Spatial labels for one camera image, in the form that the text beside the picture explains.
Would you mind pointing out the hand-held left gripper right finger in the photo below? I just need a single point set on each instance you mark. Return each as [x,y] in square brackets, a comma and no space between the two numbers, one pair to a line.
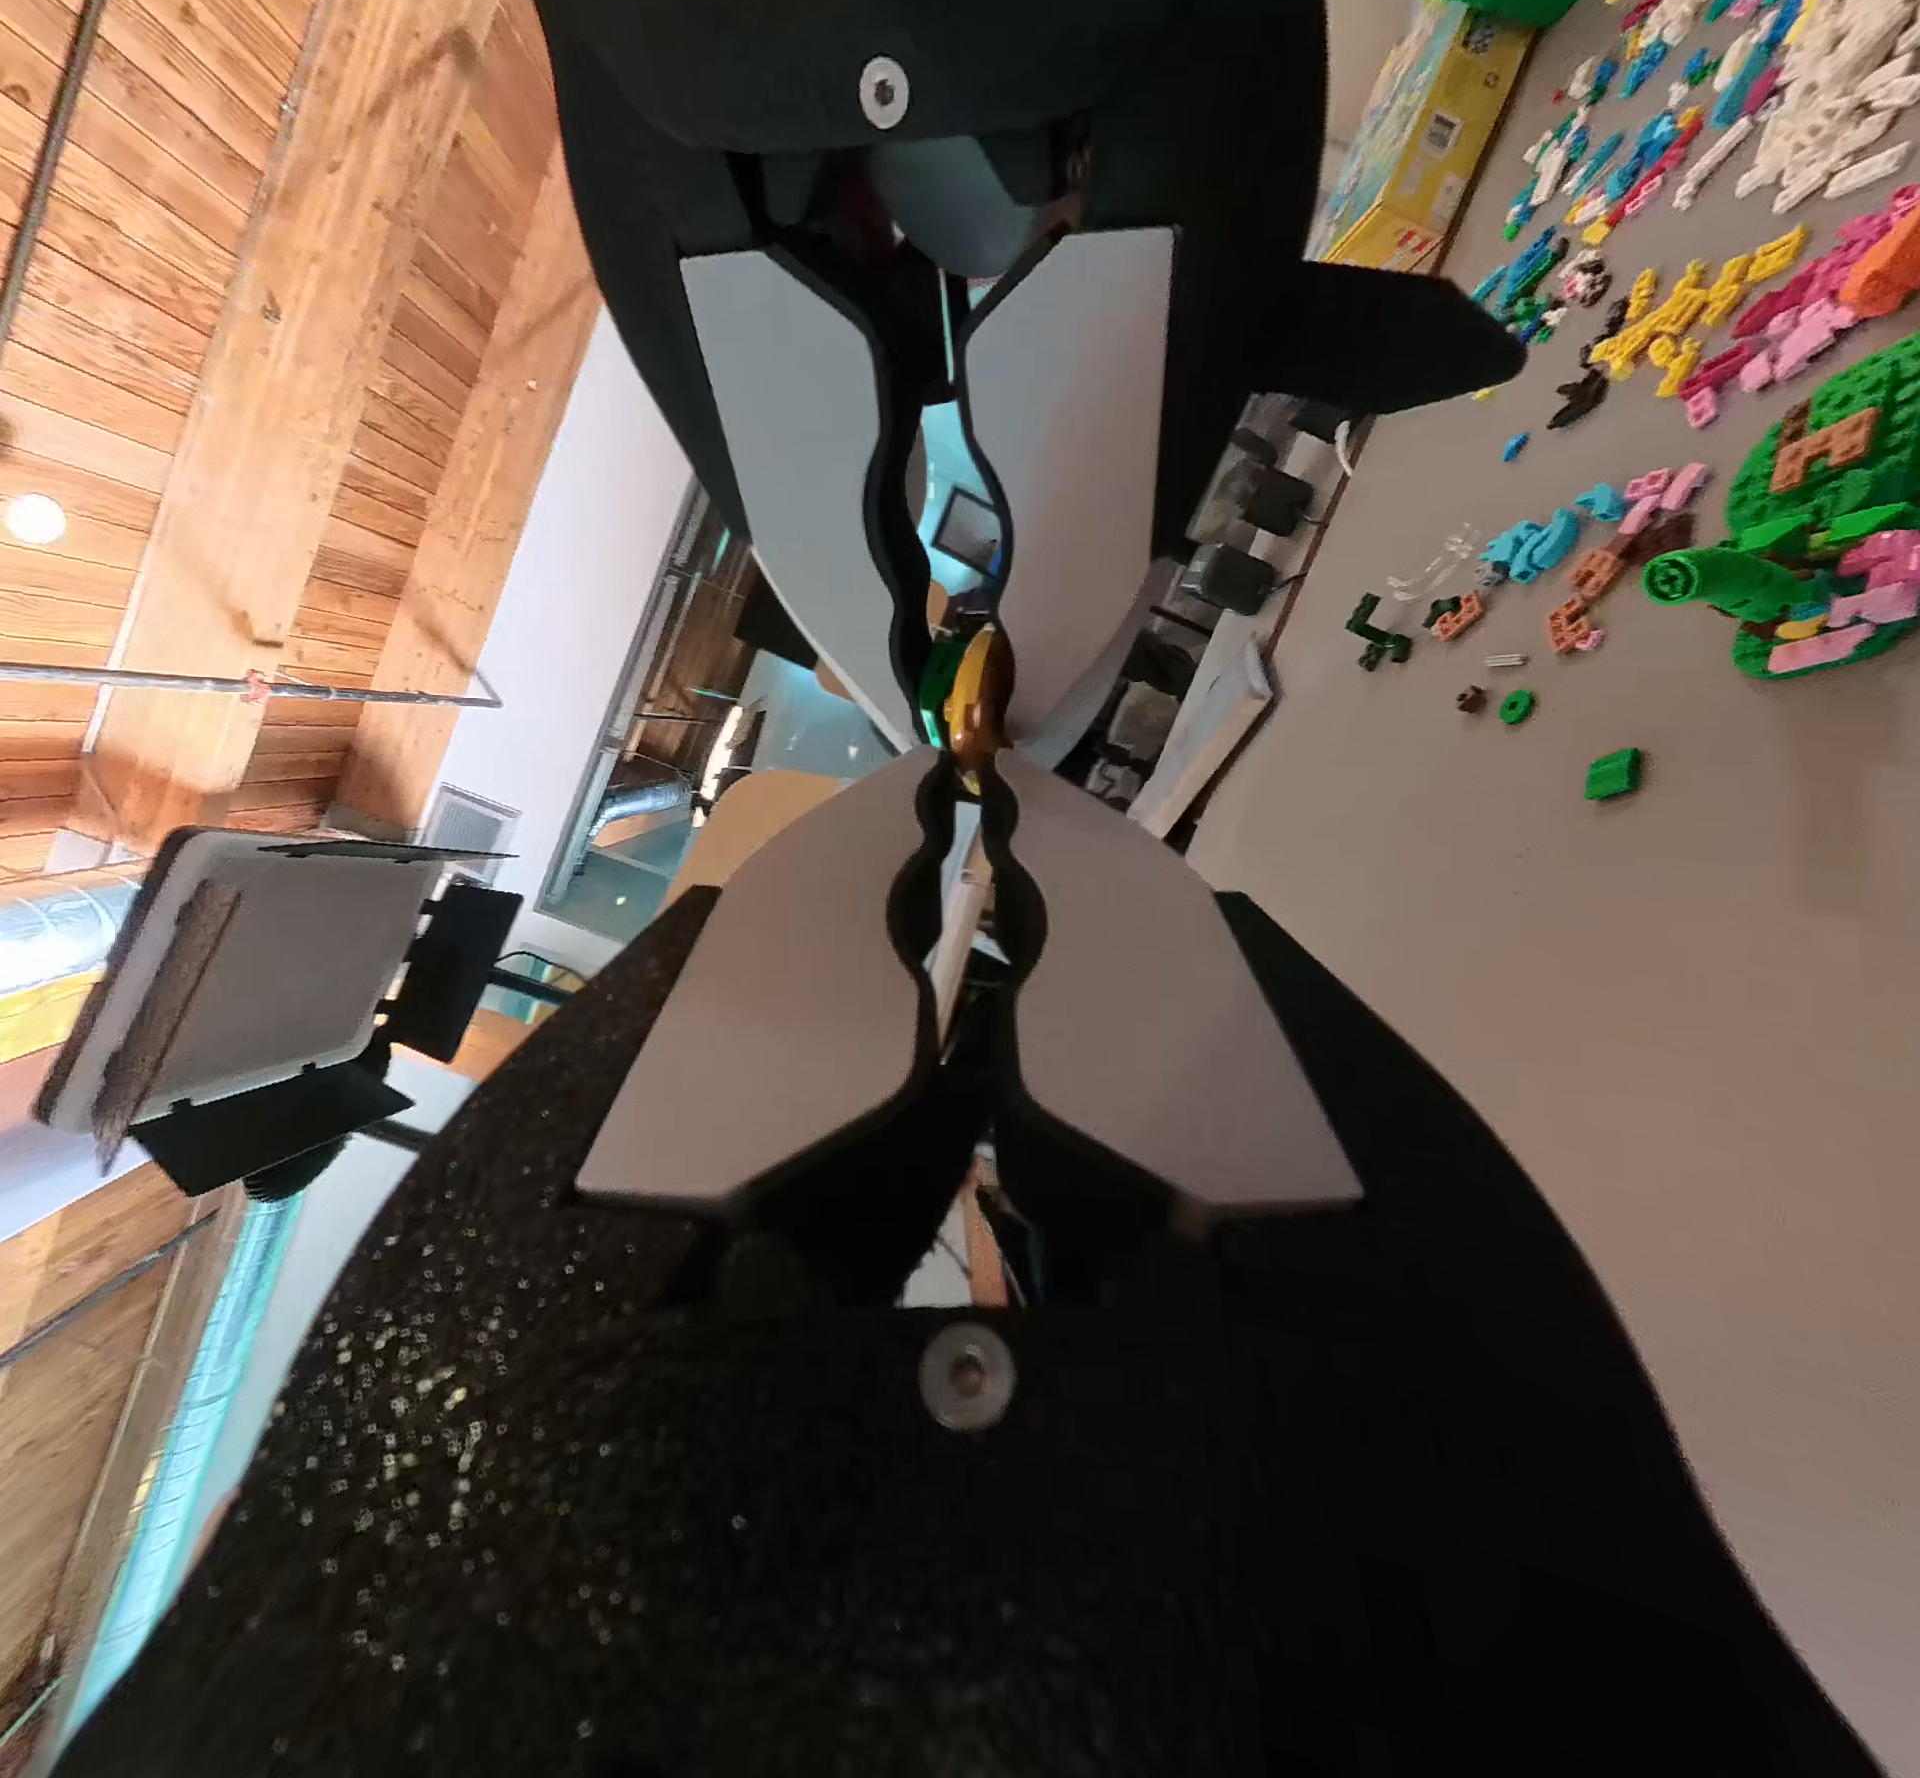
[1155,1013]

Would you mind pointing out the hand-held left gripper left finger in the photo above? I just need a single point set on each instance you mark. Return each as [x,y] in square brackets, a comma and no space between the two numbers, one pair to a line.
[779,997]

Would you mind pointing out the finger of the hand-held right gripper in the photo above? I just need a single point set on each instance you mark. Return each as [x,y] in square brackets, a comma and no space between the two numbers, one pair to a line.
[1080,458]
[795,458]

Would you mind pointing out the yellow round disc brick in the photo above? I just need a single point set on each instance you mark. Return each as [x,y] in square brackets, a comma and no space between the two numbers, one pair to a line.
[979,691]

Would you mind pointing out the green clip plate brick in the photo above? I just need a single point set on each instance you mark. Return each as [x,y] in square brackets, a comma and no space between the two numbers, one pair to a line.
[933,676]

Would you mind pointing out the green smooth tile brick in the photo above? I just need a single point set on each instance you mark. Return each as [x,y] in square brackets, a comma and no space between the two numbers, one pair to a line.
[1614,774]

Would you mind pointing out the wooden book stand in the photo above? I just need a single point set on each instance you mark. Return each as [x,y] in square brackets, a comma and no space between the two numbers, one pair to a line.
[764,818]

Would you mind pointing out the black battery charger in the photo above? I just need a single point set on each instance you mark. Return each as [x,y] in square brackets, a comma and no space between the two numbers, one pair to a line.
[1224,578]
[1275,496]

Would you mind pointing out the grey plastic pouch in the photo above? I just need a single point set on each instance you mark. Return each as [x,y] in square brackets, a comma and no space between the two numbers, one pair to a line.
[1208,743]

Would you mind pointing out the dark green brick cluster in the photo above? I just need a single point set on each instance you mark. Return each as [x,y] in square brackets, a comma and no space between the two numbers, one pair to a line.
[1373,630]

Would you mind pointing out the vent grille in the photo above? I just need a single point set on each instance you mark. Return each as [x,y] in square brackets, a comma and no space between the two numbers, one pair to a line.
[473,818]

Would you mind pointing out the clear curved pieces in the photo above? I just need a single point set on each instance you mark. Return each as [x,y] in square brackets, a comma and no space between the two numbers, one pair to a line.
[1425,563]

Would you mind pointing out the light blue bricks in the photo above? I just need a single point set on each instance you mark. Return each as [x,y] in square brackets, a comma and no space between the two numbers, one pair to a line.
[1538,548]

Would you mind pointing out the yellow cardboard box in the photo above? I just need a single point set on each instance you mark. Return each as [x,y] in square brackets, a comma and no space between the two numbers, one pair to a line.
[1425,144]

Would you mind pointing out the studio light on stand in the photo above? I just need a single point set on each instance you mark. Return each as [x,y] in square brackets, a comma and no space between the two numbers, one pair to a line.
[255,969]

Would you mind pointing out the pile of assorted colourful bricks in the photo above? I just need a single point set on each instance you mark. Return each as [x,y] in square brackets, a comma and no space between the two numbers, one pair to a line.
[1725,129]

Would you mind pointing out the green plant brick model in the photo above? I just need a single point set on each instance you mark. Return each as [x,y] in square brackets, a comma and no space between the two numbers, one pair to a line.
[1846,458]

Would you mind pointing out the orange brick separator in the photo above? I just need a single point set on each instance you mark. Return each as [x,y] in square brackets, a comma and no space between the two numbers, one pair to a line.
[1888,278]

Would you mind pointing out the narrow silver duct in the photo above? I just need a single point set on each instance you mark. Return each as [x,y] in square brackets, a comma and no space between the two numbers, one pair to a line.
[645,806]

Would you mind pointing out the tan bracket brick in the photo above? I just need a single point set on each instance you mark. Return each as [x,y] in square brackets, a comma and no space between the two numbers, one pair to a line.
[1572,626]
[1455,617]
[1597,571]

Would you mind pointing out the pink bracket bricks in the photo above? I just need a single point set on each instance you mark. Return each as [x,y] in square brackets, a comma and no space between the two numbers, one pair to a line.
[1666,488]

